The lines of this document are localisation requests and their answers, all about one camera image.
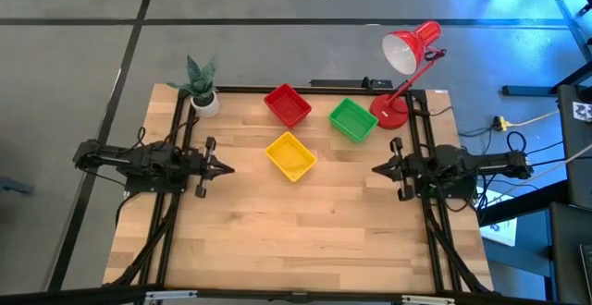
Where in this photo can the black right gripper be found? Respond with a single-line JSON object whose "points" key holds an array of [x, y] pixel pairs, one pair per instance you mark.
{"points": [[408, 168]]}

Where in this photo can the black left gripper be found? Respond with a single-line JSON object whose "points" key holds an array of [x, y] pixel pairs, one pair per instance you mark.
{"points": [[200, 168]]}

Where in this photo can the green plastic basket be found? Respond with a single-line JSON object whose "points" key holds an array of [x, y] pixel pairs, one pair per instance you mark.
{"points": [[353, 120]]}

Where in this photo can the yellow plastic basket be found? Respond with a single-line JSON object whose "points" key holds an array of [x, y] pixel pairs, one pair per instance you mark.
{"points": [[291, 156]]}

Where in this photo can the red plastic basket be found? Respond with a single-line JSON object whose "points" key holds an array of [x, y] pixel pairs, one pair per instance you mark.
{"points": [[287, 105]]}

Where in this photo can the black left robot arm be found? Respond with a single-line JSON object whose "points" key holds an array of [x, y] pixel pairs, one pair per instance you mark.
{"points": [[139, 159]]}

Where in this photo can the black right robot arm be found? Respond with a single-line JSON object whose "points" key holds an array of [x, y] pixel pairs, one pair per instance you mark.
{"points": [[485, 162]]}

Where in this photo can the red desk lamp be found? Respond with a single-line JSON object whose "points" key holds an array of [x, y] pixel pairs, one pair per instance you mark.
{"points": [[390, 111]]}

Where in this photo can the white plant pot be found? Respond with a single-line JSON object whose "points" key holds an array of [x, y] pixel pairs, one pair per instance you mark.
{"points": [[208, 108]]}

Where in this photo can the green snake plant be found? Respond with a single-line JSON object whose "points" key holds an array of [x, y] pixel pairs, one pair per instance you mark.
{"points": [[199, 78]]}

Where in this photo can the black flat mounting bar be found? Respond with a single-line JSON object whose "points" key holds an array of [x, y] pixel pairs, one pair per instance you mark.
{"points": [[342, 83]]}

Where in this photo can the yellow power plug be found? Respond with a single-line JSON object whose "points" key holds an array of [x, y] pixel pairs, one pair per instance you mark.
{"points": [[499, 122]]}

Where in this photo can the white paper sheet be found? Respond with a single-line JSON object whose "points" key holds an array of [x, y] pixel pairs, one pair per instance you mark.
{"points": [[501, 231]]}

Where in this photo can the black floor stand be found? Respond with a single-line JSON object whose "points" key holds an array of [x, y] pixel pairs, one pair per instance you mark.
{"points": [[527, 90]]}

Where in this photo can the black equipment case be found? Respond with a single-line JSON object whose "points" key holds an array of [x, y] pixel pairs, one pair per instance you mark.
{"points": [[569, 259], [575, 157]]}

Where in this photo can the white fiducial tag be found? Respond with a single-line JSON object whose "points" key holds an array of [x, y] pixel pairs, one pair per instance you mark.
{"points": [[583, 111]]}

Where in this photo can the silver aluminium bracket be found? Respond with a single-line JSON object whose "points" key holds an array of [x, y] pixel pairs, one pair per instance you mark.
{"points": [[171, 295], [427, 299]]}

